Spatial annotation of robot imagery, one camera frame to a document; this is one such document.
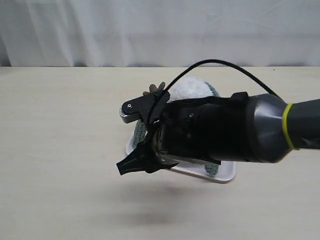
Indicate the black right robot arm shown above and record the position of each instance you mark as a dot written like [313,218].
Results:
[275,127]

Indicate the green knitted scarf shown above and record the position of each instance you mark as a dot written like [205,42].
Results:
[140,131]

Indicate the white backdrop curtain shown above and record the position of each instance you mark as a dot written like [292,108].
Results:
[164,33]

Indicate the white plush snowman toy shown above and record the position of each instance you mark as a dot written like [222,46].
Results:
[190,87]

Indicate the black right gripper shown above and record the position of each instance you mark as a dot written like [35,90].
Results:
[209,129]

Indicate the white rectangular plastic tray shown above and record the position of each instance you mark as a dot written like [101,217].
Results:
[226,172]

